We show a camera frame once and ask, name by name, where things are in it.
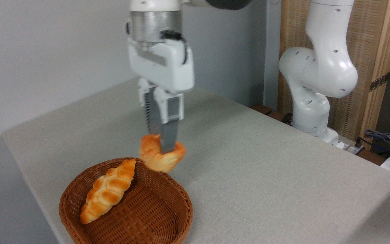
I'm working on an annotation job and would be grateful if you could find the round knotted bread bun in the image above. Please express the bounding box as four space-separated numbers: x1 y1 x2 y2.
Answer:
139 134 186 173

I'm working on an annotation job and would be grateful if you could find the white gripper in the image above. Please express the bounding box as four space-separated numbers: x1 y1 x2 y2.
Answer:
126 20 195 154

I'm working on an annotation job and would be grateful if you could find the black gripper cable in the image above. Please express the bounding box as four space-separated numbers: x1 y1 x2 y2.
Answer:
160 29 188 65

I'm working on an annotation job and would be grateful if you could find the black metal screen hinge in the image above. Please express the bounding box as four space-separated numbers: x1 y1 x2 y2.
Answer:
369 72 390 92

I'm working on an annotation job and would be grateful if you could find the silver metal wrist flange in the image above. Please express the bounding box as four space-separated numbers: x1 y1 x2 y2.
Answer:
129 10 183 51

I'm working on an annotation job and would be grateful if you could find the wooden woven folding screen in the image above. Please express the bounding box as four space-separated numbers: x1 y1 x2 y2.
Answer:
278 0 390 149

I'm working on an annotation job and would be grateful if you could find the long braided bread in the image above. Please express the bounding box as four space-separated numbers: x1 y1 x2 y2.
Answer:
80 159 136 224

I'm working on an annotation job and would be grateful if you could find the brown wicker basket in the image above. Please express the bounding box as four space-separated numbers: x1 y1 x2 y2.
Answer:
59 157 193 244

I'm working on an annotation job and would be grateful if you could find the bundle of dark cables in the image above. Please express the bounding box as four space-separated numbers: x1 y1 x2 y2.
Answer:
364 129 390 157

